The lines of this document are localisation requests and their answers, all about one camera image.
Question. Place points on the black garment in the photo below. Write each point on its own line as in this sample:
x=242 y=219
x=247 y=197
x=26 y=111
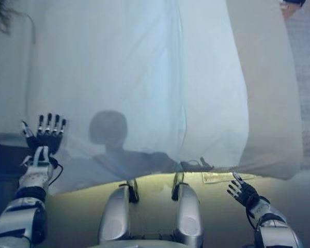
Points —
x=294 y=2

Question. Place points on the beige bed runner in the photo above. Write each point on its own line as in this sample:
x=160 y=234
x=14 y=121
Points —
x=268 y=90

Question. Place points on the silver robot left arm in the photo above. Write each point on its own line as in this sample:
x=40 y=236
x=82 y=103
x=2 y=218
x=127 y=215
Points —
x=23 y=201

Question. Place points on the silver robot right leg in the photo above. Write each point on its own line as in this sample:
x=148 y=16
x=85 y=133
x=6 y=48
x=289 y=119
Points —
x=188 y=211

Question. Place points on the white bed sheet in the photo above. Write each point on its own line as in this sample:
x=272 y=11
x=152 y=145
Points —
x=13 y=85

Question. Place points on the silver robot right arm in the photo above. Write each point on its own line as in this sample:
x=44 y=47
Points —
x=273 y=227

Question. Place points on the white duvet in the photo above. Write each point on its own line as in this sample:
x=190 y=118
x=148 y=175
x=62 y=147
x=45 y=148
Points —
x=134 y=77

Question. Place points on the fringed macrame cushion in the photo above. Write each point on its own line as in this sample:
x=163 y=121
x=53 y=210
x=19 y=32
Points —
x=0 y=13

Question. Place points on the silver robot left leg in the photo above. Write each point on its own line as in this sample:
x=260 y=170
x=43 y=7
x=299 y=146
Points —
x=116 y=211

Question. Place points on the silver robot leg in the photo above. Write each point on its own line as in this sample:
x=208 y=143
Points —
x=188 y=211
x=116 y=211

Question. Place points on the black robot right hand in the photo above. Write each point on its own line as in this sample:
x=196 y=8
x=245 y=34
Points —
x=245 y=192

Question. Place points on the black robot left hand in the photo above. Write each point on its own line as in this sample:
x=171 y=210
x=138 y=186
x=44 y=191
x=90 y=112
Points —
x=45 y=139

